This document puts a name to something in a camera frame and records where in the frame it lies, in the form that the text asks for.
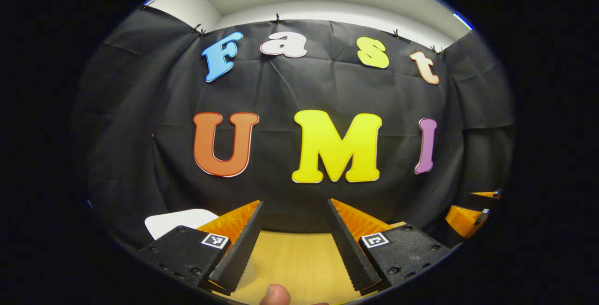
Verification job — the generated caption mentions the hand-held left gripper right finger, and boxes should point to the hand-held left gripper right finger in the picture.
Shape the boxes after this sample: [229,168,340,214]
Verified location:
[326,198,451,294]

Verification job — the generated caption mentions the white desktop garbage bin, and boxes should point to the white desktop garbage bin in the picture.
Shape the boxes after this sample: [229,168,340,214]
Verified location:
[144,209,257,291]

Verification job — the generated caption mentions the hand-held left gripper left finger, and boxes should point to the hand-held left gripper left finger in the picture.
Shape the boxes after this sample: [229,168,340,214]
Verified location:
[139,200,263,295]

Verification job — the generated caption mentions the black backdrop cloth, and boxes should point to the black backdrop cloth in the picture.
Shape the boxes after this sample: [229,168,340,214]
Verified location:
[73,6,515,249]

